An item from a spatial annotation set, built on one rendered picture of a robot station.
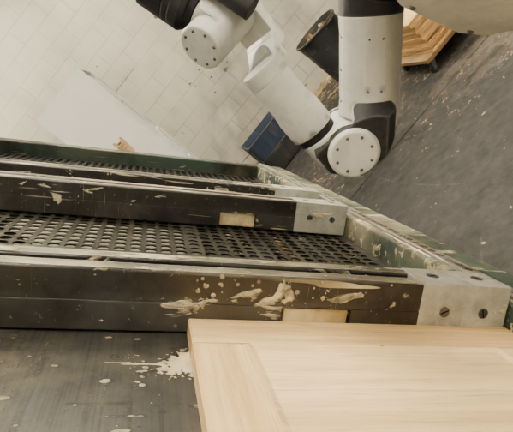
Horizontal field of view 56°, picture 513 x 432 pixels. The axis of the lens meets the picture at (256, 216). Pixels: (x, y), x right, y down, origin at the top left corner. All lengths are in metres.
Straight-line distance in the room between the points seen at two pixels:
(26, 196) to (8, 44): 5.00
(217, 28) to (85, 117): 3.79
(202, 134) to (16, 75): 2.09
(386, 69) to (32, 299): 0.53
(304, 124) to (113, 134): 3.75
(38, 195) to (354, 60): 0.67
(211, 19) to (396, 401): 0.51
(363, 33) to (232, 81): 5.15
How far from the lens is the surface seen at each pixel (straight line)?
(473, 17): 0.59
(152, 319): 0.54
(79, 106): 4.43
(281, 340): 0.51
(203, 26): 0.68
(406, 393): 0.48
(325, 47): 4.92
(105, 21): 5.85
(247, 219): 1.07
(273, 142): 4.87
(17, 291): 0.54
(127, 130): 4.40
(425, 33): 3.76
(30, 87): 5.95
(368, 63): 0.72
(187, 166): 2.02
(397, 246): 0.93
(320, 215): 1.11
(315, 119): 0.73
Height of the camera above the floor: 1.40
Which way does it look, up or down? 17 degrees down
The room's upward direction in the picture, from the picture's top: 52 degrees counter-clockwise
